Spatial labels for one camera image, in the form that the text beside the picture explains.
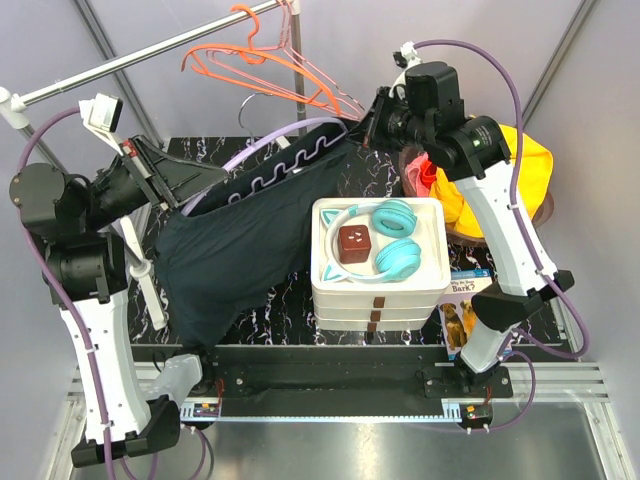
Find brown cube charger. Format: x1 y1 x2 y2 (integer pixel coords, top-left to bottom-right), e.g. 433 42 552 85
338 225 372 264

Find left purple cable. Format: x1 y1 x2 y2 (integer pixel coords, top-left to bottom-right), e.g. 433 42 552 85
17 109 214 480

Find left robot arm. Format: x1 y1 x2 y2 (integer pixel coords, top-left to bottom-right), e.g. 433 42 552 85
9 135 227 468

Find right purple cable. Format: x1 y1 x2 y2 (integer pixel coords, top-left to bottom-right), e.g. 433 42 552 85
412 39 591 434

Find pink shorts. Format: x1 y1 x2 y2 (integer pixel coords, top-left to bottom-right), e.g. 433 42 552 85
405 153 430 197

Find brown translucent basket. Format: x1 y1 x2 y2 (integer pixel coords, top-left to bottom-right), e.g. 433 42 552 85
399 136 554 246

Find orange plastic hanger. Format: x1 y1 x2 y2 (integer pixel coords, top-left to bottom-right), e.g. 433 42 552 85
179 3 357 120

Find teal cat-ear headphones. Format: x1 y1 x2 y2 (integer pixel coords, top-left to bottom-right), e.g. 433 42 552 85
320 200 421 284

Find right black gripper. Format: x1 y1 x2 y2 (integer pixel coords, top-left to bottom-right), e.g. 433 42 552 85
349 86 433 154

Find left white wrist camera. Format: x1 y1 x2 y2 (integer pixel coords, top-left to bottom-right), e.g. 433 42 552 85
78 93 127 156

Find orange shorts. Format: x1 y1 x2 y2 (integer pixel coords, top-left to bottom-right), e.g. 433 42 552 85
419 153 438 188

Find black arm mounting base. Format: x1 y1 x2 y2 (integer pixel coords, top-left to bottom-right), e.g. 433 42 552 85
129 343 516 419

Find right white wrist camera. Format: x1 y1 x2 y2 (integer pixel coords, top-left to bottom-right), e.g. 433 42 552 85
389 41 423 100

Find dog picture book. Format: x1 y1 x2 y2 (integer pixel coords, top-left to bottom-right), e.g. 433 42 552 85
437 269 492 361

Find yellow shorts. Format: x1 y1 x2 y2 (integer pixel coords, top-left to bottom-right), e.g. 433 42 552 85
429 134 554 239

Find metal clothes rack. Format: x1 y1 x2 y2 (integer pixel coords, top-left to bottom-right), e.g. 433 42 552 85
1 1 300 331

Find lavender plastic hanger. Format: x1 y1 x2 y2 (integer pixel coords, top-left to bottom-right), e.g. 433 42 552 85
182 92 351 216

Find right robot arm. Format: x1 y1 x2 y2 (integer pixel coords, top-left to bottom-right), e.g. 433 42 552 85
350 61 575 397

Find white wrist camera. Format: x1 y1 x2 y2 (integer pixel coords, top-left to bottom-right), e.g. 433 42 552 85
389 41 423 100
78 93 127 156

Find navy blue shorts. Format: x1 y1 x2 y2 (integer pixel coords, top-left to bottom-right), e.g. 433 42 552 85
154 124 356 348

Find white stacked storage box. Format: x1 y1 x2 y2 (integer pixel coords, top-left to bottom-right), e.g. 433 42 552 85
310 197 451 332

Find purple cable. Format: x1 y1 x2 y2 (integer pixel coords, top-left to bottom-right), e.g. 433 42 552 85
412 39 591 434
17 109 214 480

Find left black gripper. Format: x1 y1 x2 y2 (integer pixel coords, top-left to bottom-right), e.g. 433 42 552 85
80 132 226 231

